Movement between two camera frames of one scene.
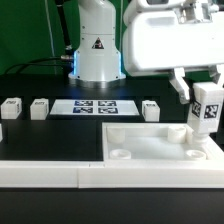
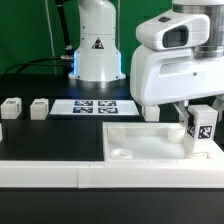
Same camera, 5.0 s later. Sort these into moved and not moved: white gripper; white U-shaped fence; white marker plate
Moved: white gripper
Not moved: white marker plate; white U-shaped fence
